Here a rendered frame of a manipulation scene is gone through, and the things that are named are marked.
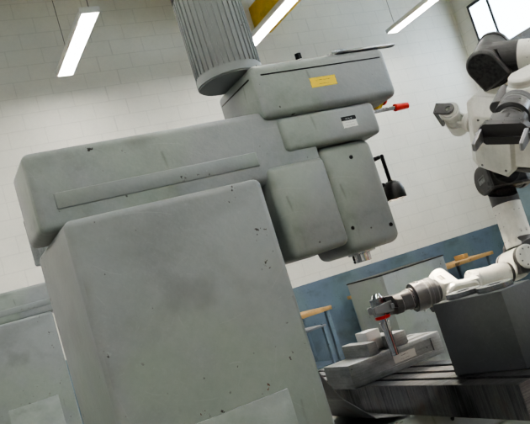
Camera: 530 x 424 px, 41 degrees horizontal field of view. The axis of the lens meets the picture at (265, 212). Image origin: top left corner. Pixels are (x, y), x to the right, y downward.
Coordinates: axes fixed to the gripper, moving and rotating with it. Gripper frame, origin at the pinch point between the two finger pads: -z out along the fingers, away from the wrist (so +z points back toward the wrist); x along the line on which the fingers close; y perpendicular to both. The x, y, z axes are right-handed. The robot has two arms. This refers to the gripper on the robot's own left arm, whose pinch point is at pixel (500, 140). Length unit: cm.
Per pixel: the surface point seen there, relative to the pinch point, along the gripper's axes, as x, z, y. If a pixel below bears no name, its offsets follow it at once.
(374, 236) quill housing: 40, 3, -32
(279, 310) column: 45, -42, -22
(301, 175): 54, -3, -8
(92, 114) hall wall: 619, 405, -181
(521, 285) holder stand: -3.7, -12.1, -32.7
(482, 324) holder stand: 4.0, -20.7, -38.6
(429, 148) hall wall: 351, 753, -436
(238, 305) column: 51, -48, -16
